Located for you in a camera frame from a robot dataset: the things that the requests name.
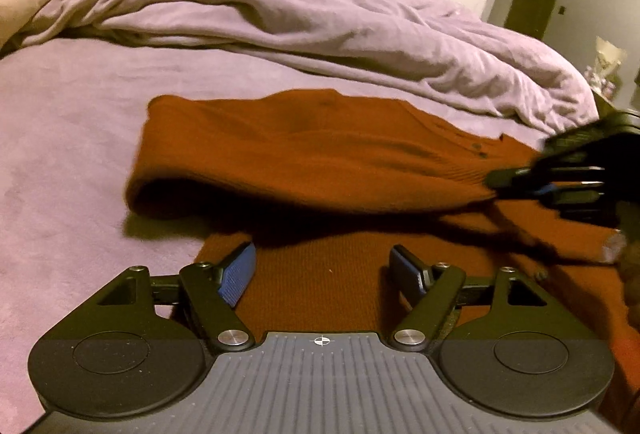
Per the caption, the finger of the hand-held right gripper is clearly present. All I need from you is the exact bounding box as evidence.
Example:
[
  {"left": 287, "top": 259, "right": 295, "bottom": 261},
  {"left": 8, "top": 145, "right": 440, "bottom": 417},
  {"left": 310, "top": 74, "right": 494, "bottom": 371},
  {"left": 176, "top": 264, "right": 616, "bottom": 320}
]
[
  {"left": 535, "top": 184, "right": 608, "bottom": 221},
  {"left": 486, "top": 165, "right": 607, "bottom": 189}
]

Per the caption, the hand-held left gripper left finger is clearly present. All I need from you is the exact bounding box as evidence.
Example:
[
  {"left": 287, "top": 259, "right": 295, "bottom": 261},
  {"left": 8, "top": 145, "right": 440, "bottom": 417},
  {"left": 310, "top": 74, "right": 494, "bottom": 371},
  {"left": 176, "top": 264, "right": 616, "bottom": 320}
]
[{"left": 92, "top": 241, "right": 257, "bottom": 354}]

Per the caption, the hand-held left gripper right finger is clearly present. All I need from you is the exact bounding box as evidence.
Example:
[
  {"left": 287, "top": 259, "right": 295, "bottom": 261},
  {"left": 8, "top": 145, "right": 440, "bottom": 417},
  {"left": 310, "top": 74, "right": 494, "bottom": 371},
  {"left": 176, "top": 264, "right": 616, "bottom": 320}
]
[{"left": 389, "top": 244, "right": 548, "bottom": 354}]

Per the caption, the rust brown knit sweater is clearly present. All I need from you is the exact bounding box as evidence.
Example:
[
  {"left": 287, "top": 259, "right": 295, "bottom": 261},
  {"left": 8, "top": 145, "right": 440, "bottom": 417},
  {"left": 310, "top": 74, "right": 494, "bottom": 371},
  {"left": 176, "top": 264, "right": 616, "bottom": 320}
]
[{"left": 122, "top": 89, "right": 640, "bottom": 420}]

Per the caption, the purple bed sheet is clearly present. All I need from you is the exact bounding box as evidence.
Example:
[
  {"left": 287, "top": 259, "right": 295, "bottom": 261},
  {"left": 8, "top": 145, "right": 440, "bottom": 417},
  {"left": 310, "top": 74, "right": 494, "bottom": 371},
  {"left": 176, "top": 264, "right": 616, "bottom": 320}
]
[{"left": 0, "top": 36, "right": 616, "bottom": 434}]

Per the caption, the crumpled purple blanket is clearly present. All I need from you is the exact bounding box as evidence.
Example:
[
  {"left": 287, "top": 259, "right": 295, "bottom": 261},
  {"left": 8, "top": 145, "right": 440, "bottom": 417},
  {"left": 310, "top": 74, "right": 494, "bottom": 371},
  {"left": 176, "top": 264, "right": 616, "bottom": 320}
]
[{"left": 22, "top": 0, "right": 601, "bottom": 135}]

